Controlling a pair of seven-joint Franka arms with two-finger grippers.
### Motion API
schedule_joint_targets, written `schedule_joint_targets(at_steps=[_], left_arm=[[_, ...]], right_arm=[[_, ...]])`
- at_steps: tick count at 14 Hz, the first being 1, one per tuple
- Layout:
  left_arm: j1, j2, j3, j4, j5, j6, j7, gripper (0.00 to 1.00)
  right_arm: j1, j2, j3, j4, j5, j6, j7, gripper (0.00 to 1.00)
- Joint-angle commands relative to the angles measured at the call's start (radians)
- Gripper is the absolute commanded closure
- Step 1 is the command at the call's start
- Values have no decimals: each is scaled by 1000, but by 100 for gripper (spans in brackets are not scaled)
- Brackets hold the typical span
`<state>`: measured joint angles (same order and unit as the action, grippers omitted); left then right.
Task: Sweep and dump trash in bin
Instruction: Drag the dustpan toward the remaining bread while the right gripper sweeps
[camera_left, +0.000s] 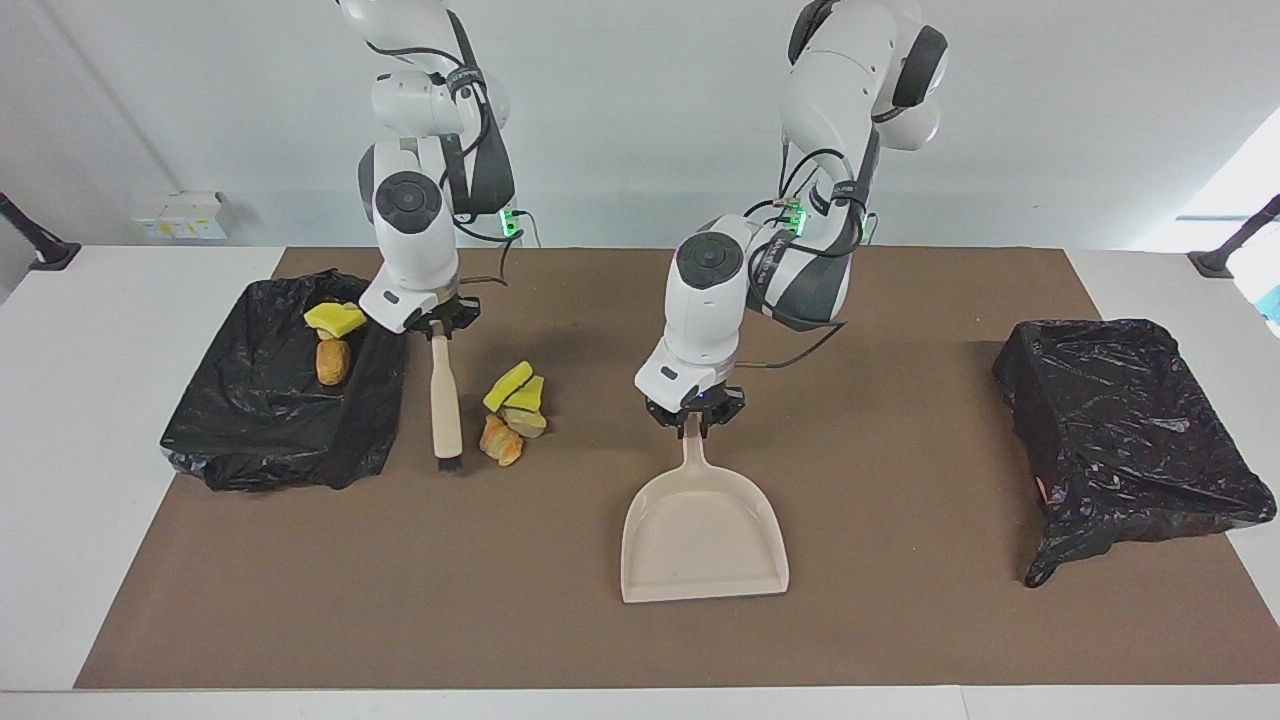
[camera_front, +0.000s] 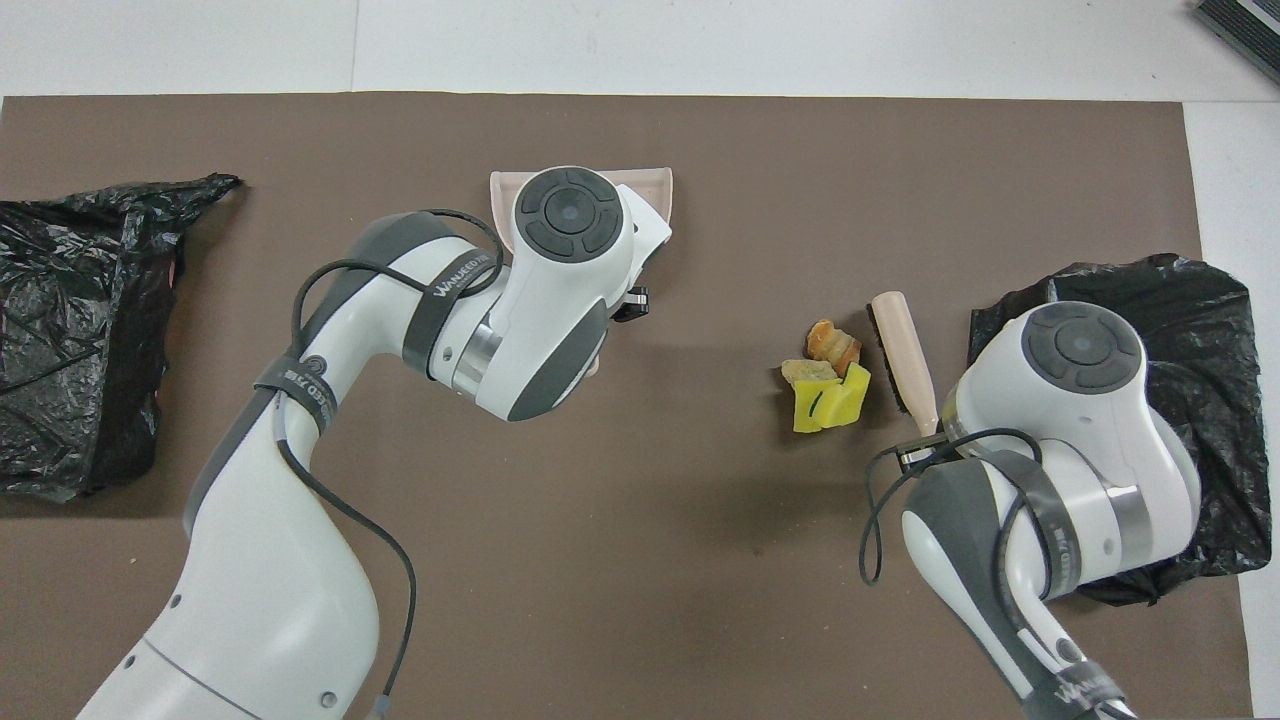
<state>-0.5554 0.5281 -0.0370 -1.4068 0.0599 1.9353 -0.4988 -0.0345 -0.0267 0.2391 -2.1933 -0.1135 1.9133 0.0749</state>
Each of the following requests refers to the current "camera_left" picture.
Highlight wavy yellow sponge piece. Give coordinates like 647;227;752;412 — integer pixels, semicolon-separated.
303;300;369;339

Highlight black clamp stand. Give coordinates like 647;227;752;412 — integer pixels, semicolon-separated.
0;190;82;272
1188;195;1280;279

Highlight beige brush with black bristles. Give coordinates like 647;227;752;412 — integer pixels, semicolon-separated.
430;320;465;474

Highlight brown oval bread roll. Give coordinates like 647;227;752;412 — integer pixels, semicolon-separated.
315;338;353;387

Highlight white wall socket box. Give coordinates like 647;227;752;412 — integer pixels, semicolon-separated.
130;190;229;242

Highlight brown paper table mat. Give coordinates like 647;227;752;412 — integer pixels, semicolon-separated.
75;247;1280;689

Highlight beige plastic dustpan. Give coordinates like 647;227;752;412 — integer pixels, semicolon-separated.
620;415;791;605

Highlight black bag lined bin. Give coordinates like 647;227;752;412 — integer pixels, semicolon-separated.
160;268;408;493
992;318;1278;589

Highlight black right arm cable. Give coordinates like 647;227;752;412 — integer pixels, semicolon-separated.
360;10;526;291

